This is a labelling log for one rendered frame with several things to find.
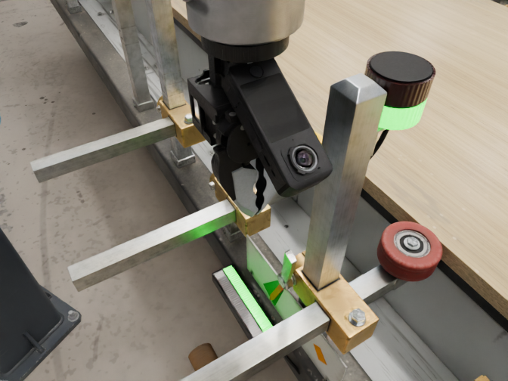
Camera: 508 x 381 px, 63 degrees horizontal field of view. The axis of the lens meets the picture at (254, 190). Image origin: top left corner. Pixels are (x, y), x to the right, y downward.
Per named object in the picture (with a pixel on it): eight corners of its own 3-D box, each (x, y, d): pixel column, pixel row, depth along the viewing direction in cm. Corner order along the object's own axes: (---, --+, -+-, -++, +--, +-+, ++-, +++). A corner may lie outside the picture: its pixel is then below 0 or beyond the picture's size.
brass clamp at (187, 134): (181, 150, 85) (178, 129, 81) (156, 116, 93) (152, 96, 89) (209, 140, 87) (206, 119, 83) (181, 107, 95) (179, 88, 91)
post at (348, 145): (305, 349, 68) (358, 95, 34) (293, 331, 70) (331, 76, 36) (323, 339, 69) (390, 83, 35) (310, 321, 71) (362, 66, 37)
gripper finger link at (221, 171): (252, 180, 44) (252, 112, 38) (261, 190, 43) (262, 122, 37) (213, 196, 43) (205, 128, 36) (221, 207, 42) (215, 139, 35)
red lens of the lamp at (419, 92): (394, 114, 36) (401, 92, 34) (348, 82, 39) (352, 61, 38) (442, 94, 38) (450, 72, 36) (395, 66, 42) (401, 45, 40)
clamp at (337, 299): (342, 355, 54) (348, 338, 50) (284, 278, 62) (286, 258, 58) (375, 334, 56) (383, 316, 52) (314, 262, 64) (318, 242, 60)
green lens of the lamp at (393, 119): (387, 137, 38) (393, 117, 36) (345, 105, 41) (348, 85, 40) (434, 117, 40) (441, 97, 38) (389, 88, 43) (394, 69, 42)
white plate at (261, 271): (333, 395, 62) (344, 369, 55) (246, 268, 77) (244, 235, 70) (336, 393, 62) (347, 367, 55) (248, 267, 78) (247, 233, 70)
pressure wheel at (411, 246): (391, 320, 60) (413, 276, 52) (354, 279, 65) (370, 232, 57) (431, 294, 63) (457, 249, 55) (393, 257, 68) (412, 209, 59)
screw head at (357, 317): (356, 329, 51) (357, 325, 50) (345, 316, 52) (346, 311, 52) (369, 321, 52) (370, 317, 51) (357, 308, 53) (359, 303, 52)
